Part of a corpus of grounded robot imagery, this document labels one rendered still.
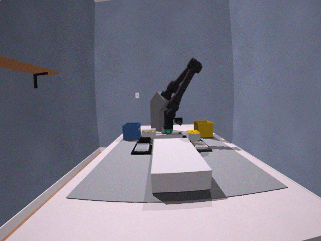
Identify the white assay plate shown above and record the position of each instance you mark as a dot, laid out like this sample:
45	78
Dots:
199	145
142	147

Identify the grey bench mat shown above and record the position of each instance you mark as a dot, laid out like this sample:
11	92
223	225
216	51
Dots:
122	177

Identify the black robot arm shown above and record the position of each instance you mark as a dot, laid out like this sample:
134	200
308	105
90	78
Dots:
185	77

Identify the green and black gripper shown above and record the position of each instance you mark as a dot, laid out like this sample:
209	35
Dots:
167	127

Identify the blue bin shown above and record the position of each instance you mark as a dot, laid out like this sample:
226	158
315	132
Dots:
131	131

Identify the yellow bin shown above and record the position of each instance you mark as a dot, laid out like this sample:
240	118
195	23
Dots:
205	128

